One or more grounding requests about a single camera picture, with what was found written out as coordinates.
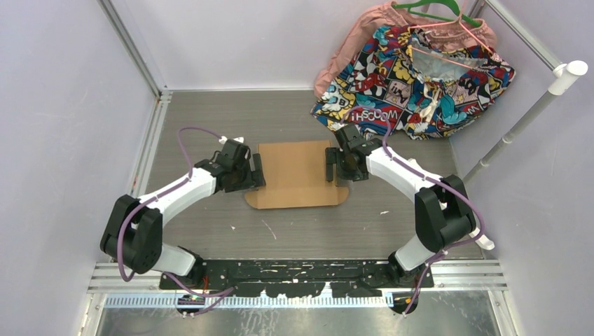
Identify brown cardboard box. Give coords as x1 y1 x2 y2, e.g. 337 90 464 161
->
244 140 350 210

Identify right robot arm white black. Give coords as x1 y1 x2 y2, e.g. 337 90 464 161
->
325 124 477 288

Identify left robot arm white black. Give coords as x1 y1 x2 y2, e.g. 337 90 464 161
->
99 138 265 289

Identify colourful comic print shorts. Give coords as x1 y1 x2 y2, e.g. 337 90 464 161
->
311 25 516 140

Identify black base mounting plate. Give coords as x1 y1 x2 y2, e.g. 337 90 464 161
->
159 259 434 298

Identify pink garment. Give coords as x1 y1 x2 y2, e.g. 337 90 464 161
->
313 1 478 98

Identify green plastic hanger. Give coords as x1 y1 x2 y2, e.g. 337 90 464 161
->
392 0 481 27

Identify white grey clothes rack stand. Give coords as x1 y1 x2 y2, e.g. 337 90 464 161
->
462 60 589 251

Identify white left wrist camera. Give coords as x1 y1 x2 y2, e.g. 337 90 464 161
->
218 136 244 144

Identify aluminium corner post left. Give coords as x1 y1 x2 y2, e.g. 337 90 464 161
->
97 0 163 97

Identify aluminium corner post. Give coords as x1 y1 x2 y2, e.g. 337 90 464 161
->
469 0 563 71
97 0 163 97

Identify pink wire hanger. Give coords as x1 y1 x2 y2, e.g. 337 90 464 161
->
401 10 497 76

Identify aluminium corner post right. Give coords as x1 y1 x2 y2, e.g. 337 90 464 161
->
469 0 563 71

